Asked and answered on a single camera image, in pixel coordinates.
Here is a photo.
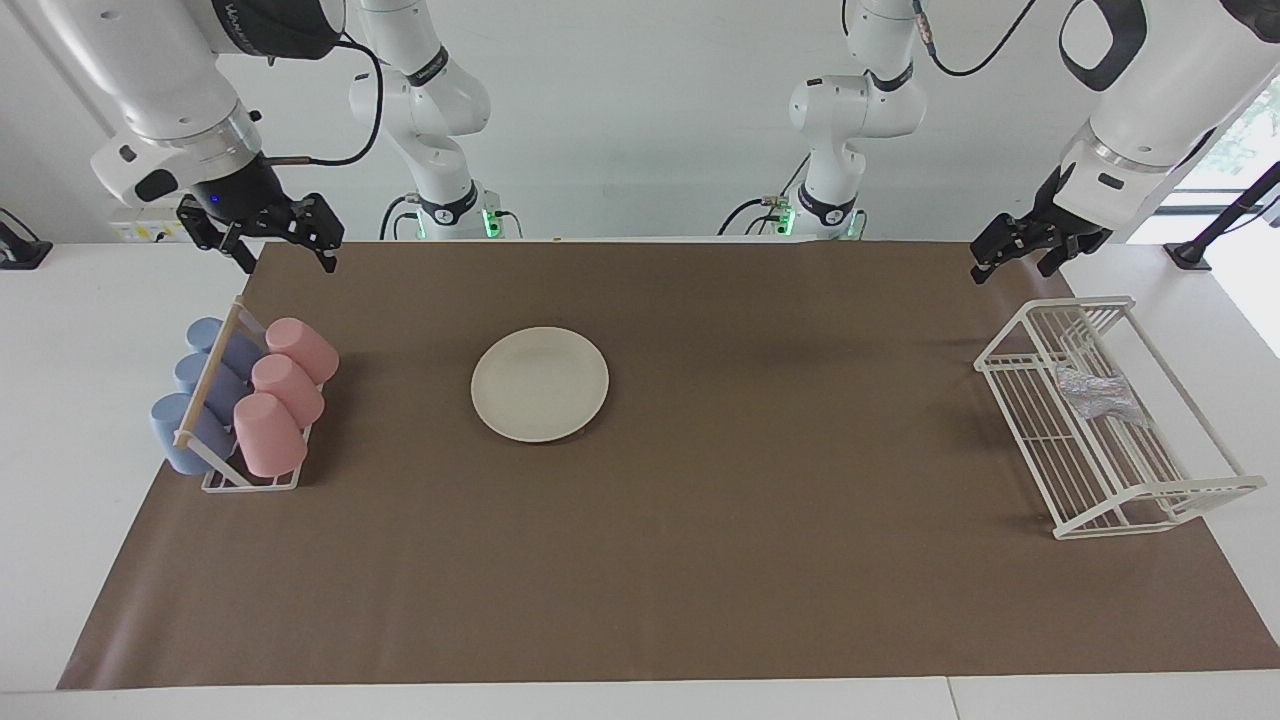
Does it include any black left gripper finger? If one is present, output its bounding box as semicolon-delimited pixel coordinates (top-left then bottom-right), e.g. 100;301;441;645
1038;233;1079;279
970;213;1041;286

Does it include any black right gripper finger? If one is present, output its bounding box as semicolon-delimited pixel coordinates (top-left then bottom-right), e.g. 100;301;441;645
178;195;257;273
292;193;346;273

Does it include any clear plastic bag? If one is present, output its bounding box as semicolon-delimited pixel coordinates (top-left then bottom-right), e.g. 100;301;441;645
1055;362;1151;428

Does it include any cream round plate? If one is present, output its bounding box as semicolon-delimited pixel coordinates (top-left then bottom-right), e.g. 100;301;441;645
471;326;610;444

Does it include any blue plastic cup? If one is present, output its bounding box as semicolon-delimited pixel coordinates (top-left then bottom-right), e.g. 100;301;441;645
186;317;263;379
150;392;237;476
174;352;251;421

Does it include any pink plastic cup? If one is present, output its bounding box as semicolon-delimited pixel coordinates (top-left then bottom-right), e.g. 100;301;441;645
251;354;326;428
265;317;340;386
233;392;309;478

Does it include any black table clamp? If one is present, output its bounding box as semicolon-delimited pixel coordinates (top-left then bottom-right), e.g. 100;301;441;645
0;207;53;269

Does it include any bright window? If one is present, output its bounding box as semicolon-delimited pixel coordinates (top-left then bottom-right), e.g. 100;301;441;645
1180;80;1280;213

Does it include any white cup holder rack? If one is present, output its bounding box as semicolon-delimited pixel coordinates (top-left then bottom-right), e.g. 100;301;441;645
173;295;326;493

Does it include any brown table mat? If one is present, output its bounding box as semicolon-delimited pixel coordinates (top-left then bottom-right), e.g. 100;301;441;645
57;240;1280;691

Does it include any black right base cable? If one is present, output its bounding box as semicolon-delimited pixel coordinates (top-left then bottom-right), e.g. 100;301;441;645
378;193;421;241

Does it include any white wall power strip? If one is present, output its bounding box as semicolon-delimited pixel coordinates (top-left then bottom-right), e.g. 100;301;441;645
108;205;191;243

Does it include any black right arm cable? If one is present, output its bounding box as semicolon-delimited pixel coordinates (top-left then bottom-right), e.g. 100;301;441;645
265;35;386;168

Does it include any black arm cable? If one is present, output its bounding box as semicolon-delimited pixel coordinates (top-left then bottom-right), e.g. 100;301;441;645
912;0;1031;78
265;35;386;168

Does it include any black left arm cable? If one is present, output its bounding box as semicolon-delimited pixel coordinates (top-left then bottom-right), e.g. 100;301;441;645
912;0;1031;78

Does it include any white wire dish rack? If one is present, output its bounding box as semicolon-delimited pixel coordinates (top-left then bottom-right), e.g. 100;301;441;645
974;295;1267;541

